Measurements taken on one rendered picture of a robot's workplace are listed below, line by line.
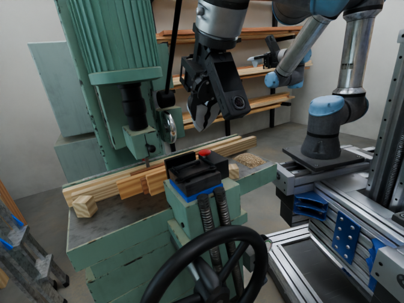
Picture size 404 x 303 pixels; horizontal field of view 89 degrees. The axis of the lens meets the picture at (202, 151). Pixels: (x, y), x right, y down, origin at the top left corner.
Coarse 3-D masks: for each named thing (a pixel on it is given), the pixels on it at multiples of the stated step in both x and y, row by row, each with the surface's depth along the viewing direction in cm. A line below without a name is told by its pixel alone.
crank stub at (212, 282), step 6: (198, 258) 33; (198, 264) 32; (204, 264) 32; (198, 270) 31; (204, 270) 31; (210, 270) 31; (204, 276) 30; (210, 276) 30; (216, 276) 30; (204, 282) 30; (210, 282) 29; (216, 282) 29; (210, 288) 29; (216, 288) 29
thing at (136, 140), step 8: (128, 128) 60; (152, 128) 57; (128, 136) 56; (136, 136) 53; (144, 136) 54; (152, 136) 55; (128, 144) 61; (136, 144) 54; (144, 144) 55; (152, 144) 56; (136, 152) 54; (144, 152) 55; (160, 152) 57
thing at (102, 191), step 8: (232, 144) 75; (240, 144) 77; (248, 144) 79; (256, 144) 81; (216, 152) 73; (224, 152) 74; (232, 152) 76; (128, 176) 60; (104, 184) 57; (112, 184) 57; (80, 192) 54; (88, 192) 55; (96, 192) 56; (104, 192) 57; (112, 192) 58; (96, 200) 56
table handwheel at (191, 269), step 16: (192, 240) 34; (208, 240) 34; (224, 240) 35; (240, 240) 38; (256, 240) 40; (176, 256) 32; (192, 256) 32; (240, 256) 40; (256, 256) 44; (160, 272) 32; (176, 272) 32; (192, 272) 43; (224, 272) 39; (256, 272) 46; (160, 288) 31; (224, 288) 38; (256, 288) 46
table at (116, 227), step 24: (240, 168) 66; (264, 168) 64; (240, 192) 62; (72, 216) 52; (96, 216) 51; (120, 216) 50; (144, 216) 49; (168, 216) 51; (240, 216) 50; (72, 240) 44; (96, 240) 44; (120, 240) 46; (72, 264) 42
